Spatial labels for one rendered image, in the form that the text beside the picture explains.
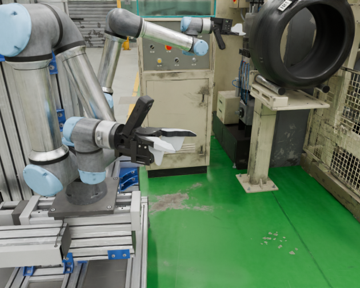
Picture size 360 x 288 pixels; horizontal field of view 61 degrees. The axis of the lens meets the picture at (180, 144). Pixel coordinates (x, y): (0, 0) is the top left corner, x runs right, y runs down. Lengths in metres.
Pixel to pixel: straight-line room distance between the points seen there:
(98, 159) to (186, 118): 1.60
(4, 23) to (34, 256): 0.73
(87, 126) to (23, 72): 0.21
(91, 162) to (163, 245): 1.20
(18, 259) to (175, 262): 0.96
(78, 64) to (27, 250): 0.63
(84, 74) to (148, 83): 1.37
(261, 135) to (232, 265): 0.98
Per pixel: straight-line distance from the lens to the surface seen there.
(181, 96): 2.36
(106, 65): 1.63
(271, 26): 1.79
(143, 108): 0.75
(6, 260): 1.22
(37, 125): 0.93
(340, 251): 2.18
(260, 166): 2.49
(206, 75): 2.36
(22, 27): 0.84
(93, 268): 1.63
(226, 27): 1.77
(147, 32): 1.51
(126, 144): 0.81
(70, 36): 0.96
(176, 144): 0.82
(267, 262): 1.96
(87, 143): 0.85
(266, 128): 2.36
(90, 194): 1.13
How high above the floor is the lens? 1.37
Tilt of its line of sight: 25 degrees down
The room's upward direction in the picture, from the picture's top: straight up
